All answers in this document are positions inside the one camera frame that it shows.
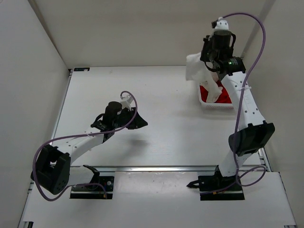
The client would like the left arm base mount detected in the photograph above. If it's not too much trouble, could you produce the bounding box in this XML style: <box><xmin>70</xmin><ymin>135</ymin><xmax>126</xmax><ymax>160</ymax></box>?
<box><xmin>70</xmin><ymin>165</ymin><xmax>114</xmax><ymax>200</ymax></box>

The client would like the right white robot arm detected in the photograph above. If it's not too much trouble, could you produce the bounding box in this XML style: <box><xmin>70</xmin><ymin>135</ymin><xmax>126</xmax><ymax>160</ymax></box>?
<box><xmin>200</xmin><ymin>30</ymin><xmax>275</xmax><ymax>190</ymax></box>

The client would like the small dark label sticker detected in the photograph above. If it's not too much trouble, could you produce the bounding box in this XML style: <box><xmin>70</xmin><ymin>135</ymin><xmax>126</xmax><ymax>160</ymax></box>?
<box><xmin>73</xmin><ymin>67</ymin><xmax>90</xmax><ymax>72</ymax></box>

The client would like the white t shirt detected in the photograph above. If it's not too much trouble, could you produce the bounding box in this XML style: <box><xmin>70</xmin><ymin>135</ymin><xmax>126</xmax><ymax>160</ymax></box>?
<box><xmin>185</xmin><ymin>53</ymin><xmax>221</xmax><ymax>101</ymax></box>

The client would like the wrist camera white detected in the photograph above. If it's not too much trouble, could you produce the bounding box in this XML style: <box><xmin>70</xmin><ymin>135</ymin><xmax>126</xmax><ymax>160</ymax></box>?
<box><xmin>120</xmin><ymin>95</ymin><xmax>133</xmax><ymax>109</ymax></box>
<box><xmin>211</xmin><ymin>17</ymin><xmax>229</xmax><ymax>31</ymax></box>

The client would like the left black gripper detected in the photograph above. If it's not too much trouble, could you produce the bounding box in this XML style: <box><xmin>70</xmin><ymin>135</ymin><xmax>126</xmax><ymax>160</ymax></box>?
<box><xmin>113</xmin><ymin>107</ymin><xmax>148</xmax><ymax>129</ymax></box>

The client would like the white plastic basket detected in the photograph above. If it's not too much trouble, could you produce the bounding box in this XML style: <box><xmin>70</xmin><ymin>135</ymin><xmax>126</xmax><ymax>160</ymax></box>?
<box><xmin>197</xmin><ymin>83</ymin><xmax>233</xmax><ymax>110</ymax></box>

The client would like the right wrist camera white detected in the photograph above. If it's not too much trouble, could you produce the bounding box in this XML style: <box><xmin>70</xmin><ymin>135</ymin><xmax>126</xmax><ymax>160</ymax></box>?
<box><xmin>211</xmin><ymin>17</ymin><xmax>229</xmax><ymax>31</ymax></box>

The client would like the red t shirt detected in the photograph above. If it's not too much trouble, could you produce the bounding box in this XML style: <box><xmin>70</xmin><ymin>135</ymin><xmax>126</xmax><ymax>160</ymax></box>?
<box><xmin>199</xmin><ymin>81</ymin><xmax>231</xmax><ymax>104</ymax></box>

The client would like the aluminium rail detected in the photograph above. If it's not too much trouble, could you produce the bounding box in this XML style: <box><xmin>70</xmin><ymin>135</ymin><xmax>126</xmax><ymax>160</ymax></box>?
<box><xmin>71</xmin><ymin>165</ymin><xmax>269</xmax><ymax>173</ymax></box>

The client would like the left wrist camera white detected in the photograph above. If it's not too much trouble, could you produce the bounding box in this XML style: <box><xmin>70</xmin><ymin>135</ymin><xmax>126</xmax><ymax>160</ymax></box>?
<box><xmin>120</xmin><ymin>95</ymin><xmax>133</xmax><ymax>109</ymax></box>

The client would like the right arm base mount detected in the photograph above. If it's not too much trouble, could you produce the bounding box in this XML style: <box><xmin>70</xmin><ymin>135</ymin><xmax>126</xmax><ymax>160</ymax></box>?
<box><xmin>187</xmin><ymin>166</ymin><xmax>245</xmax><ymax>201</ymax></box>

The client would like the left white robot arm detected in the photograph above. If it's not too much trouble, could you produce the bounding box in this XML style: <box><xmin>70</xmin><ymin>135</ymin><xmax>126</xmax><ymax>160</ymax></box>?
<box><xmin>30</xmin><ymin>101</ymin><xmax>148</xmax><ymax>195</ymax></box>

